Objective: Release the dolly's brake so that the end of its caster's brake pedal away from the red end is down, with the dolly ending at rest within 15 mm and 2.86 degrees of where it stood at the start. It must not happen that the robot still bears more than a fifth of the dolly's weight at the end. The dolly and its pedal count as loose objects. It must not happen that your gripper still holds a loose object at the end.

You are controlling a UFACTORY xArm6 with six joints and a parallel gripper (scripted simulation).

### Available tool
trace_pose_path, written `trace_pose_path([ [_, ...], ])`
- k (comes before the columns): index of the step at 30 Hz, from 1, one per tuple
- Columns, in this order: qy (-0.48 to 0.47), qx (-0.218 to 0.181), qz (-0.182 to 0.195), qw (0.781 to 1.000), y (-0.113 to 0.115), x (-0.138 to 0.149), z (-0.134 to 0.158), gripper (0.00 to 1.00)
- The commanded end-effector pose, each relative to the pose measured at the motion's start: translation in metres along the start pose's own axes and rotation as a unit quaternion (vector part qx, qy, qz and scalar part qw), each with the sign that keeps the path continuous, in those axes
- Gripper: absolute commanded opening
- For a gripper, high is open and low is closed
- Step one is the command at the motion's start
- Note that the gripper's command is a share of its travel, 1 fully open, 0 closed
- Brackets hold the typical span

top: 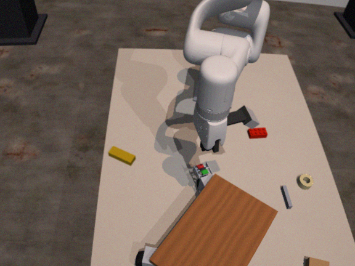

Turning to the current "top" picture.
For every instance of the brown wooden dolly with black caster wheels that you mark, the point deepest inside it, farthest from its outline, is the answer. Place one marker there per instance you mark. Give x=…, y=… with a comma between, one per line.
x=224, y=226

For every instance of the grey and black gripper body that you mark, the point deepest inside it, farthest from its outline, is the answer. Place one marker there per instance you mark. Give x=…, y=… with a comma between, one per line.
x=209, y=131

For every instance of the grey rectangular bar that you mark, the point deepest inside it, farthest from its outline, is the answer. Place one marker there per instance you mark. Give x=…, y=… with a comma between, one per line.
x=286, y=197

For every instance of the red toy brick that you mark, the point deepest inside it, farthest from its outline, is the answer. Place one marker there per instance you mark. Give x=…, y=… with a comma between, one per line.
x=257, y=133

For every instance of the small tan wooden block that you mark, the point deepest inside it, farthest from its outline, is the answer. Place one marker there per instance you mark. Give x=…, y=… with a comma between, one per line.
x=316, y=262

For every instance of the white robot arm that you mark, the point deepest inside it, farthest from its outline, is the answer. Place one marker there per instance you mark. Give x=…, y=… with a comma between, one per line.
x=222, y=53

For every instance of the yellow rectangular block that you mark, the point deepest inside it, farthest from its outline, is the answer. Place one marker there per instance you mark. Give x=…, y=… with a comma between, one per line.
x=122, y=155

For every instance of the beige roll of tape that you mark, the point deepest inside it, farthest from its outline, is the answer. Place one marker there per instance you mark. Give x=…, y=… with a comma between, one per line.
x=308, y=179

